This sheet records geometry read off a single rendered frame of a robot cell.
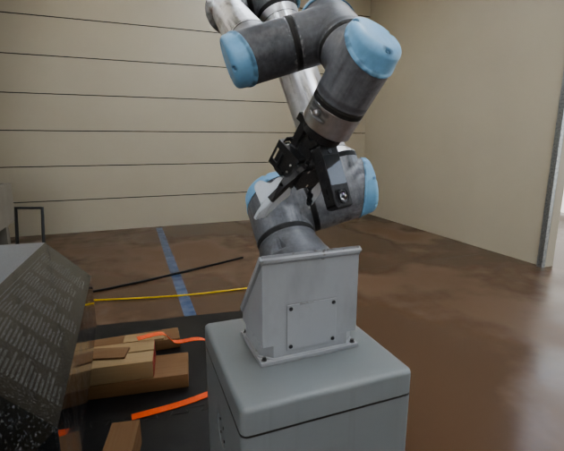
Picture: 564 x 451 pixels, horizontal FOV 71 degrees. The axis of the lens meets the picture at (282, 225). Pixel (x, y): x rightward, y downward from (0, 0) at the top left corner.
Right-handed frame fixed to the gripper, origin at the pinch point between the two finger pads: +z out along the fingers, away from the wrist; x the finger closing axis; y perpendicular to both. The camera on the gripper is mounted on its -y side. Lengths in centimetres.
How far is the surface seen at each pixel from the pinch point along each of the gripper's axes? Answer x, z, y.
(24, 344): 38, 82, 32
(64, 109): -134, 326, 477
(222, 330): 1.0, 43.2, -2.6
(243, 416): 17.1, 25.1, -25.3
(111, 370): -4, 169, 43
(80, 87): -157, 298, 489
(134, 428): 5, 143, 6
